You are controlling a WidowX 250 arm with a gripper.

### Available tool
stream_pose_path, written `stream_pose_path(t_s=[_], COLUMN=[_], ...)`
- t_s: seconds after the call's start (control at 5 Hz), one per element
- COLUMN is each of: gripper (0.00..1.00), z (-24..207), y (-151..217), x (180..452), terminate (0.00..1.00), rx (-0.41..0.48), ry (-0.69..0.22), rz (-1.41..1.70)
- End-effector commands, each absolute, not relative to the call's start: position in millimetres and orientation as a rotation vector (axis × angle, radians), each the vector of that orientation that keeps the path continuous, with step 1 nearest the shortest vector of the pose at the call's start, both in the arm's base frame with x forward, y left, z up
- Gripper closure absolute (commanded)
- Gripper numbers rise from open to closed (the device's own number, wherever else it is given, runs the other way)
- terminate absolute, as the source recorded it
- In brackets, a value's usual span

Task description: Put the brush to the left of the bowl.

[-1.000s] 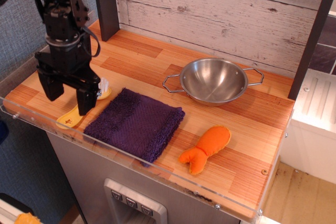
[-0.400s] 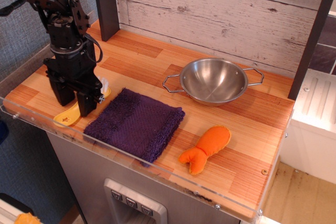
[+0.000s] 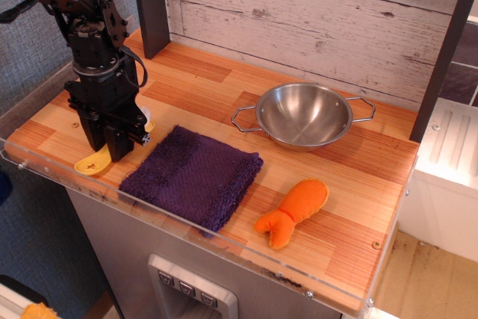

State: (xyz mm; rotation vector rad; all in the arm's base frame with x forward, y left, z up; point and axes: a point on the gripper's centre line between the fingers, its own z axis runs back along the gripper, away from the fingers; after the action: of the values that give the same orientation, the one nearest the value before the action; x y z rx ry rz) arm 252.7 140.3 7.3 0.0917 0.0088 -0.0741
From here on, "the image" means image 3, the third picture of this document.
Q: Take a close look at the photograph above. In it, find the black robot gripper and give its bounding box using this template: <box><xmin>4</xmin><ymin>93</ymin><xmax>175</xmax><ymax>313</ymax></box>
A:
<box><xmin>64</xmin><ymin>58</ymin><xmax>150</xmax><ymax>162</ymax></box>

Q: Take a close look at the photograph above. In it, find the yellow dish brush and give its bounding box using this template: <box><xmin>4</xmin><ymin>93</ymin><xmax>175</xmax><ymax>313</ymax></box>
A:
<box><xmin>74</xmin><ymin>106</ymin><xmax>155</xmax><ymax>176</ymax></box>

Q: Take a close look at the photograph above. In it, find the silver two-handled pot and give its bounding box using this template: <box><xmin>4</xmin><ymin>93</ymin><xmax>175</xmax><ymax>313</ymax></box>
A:
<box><xmin>231</xmin><ymin>82</ymin><xmax>376</xmax><ymax>152</ymax></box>

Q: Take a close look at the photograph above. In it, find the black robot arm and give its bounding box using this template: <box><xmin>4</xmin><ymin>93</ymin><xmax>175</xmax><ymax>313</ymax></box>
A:
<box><xmin>1</xmin><ymin>0</ymin><xmax>150</xmax><ymax>161</ymax></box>

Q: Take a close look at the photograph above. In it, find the clear acrylic front guard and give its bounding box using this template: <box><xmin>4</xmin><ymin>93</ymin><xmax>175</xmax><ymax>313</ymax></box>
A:
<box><xmin>5</xmin><ymin>129</ymin><xmax>418</xmax><ymax>318</ymax></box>

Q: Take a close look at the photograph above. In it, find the purple folded cloth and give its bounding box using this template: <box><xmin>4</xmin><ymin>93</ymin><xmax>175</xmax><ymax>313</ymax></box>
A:
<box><xmin>119</xmin><ymin>126</ymin><xmax>264</xmax><ymax>238</ymax></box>

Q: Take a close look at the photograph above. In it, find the grey toy fridge cabinet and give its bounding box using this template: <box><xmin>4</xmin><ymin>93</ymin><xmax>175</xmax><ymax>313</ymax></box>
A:
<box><xmin>67</xmin><ymin>190</ymin><xmax>342</xmax><ymax>318</ymax></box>

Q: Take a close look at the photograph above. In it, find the silver dispenser panel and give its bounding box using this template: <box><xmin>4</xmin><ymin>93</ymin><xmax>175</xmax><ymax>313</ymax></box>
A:
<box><xmin>148</xmin><ymin>254</ymin><xmax>239</xmax><ymax>318</ymax></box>

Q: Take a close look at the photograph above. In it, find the orange object bottom left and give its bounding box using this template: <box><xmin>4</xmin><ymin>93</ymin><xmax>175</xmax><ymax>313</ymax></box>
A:
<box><xmin>19</xmin><ymin>303</ymin><xmax>59</xmax><ymax>319</ymax></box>

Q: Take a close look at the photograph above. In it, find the orange plush fish toy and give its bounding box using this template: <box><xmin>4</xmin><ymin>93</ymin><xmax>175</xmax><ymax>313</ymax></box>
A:
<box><xmin>254</xmin><ymin>179</ymin><xmax>329</xmax><ymax>250</ymax></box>

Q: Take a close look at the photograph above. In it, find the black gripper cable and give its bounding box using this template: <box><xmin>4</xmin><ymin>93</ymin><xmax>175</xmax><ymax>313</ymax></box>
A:
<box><xmin>119</xmin><ymin>46</ymin><xmax>148</xmax><ymax>89</ymax></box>

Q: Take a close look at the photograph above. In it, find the dark right post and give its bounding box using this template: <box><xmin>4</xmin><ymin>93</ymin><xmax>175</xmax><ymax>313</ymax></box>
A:
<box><xmin>409</xmin><ymin>0</ymin><xmax>474</xmax><ymax>143</ymax></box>

